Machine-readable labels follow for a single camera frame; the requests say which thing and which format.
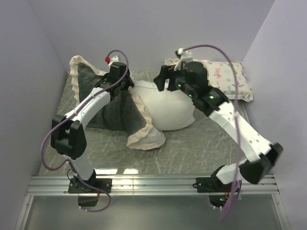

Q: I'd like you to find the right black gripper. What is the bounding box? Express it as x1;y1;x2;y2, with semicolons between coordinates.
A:
153;64;196;99

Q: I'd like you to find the white pillow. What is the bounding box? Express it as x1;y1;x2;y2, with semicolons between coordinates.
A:
133;80;195;151

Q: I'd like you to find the grey pillowcase with cream trim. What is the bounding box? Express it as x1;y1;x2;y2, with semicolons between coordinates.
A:
69;55;165;150

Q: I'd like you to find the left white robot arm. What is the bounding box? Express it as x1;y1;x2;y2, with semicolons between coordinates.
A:
50;61;133;193

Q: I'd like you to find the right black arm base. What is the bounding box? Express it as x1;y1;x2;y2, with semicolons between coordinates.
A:
192;177;232;210

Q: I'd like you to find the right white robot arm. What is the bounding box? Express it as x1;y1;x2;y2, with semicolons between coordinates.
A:
154;61;283;192

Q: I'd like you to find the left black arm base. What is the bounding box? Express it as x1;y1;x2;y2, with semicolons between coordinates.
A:
67;170;112;213

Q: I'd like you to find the floral print pillow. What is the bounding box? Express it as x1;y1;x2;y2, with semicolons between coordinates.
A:
164;57;254;104

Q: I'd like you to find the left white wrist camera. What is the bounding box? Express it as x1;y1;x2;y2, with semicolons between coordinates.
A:
105;55;119;67

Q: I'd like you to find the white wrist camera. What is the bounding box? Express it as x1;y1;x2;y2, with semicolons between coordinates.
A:
105;55;119;67
174;48;193;71

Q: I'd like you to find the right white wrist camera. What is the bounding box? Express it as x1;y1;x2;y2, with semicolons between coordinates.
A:
174;48;193;71

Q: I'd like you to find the aluminium mounting rail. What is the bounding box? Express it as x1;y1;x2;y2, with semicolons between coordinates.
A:
16;100;283;230

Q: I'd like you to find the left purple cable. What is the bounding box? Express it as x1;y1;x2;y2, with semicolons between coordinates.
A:
42;49;131;213

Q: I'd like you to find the purple cable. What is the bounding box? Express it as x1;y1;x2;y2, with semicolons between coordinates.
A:
184;44;243;222
42;49;131;213

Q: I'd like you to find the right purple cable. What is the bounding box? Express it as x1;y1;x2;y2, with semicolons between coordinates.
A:
184;44;243;222

